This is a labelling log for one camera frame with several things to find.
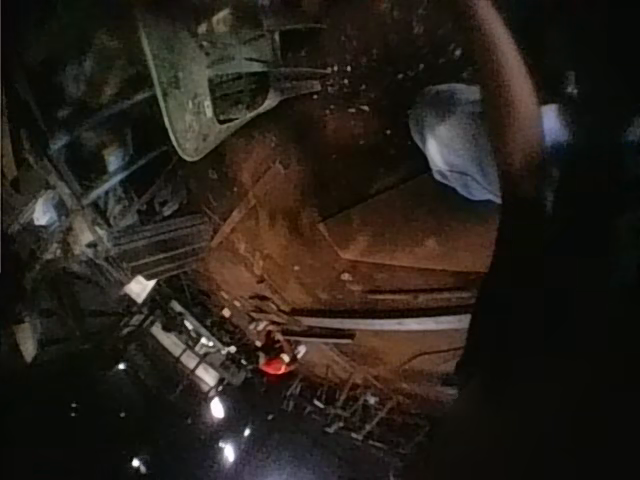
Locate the red round object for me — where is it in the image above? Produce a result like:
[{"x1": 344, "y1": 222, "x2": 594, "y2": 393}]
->
[{"x1": 257, "y1": 352, "x2": 296, "y2": 384}]

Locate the white framed metal machine part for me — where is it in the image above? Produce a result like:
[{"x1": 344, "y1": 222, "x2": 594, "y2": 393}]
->
[{"x1": 119, "y1": 294, "x2": 249, "y2": 391}]

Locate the grey plastic chair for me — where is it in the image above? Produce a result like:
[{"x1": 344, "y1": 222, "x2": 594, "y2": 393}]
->
[{"x1": 137, "y1": 12, "x2": 334, "y2": 163}]

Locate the grey metal bar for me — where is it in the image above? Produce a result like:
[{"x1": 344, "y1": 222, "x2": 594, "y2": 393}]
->
[{"x1": 292, "y1": 312, "x2": 474, "y2": 334}]

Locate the black ribbed metal block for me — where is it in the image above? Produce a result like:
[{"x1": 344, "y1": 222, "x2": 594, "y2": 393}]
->
[{"x1": 107, "y1": 214, "x2": 216, "y2": 279}]

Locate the light blue cloth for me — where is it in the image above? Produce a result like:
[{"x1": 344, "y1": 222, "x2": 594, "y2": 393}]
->
[{"x1": 408, "y1": 83, "x2": 503, "y2": 205}]

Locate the cluttered metal shelf rack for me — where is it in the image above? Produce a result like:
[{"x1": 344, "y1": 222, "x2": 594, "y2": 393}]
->
[{"x1": 0, "y1": 29, "x2": 201, "y2": 281}]

